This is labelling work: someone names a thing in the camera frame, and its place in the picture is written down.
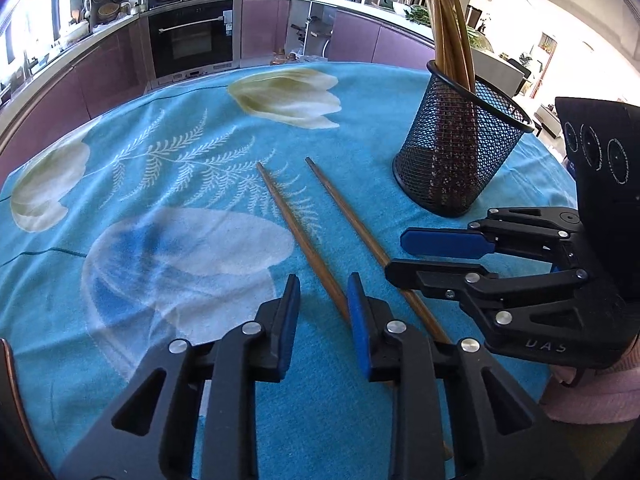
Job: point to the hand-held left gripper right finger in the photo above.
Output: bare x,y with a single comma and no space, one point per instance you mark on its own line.
358,325

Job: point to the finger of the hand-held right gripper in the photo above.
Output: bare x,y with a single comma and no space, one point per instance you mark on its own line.
430,277
440,242

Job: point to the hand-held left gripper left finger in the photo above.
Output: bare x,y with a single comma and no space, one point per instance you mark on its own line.
289,325

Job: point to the black mesh utensil holder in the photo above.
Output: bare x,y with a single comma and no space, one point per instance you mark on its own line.
500,125

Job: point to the bundle of brown chopsticks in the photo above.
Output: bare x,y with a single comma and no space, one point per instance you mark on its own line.
445,35

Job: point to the person's right forearm pink sleeve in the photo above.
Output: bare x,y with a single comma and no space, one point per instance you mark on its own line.
590,400

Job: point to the blue floral tablecloth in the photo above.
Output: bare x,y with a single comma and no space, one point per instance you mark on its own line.
175,185

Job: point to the pink island cabinets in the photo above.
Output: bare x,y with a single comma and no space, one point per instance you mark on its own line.
365,35

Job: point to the green leafy vegetables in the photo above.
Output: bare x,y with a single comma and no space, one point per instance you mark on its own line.
422,14

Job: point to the brown tumbler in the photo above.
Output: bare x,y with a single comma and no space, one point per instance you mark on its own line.
472,15

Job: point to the dark brown wooden rim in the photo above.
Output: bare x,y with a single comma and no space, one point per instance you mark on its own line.
17,410

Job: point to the built-in black oven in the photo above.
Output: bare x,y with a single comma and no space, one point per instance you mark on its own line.
192,35

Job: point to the long pink base cabinets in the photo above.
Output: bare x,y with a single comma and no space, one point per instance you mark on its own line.
75,85

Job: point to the kitchen window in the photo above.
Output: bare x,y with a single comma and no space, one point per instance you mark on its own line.
22,5

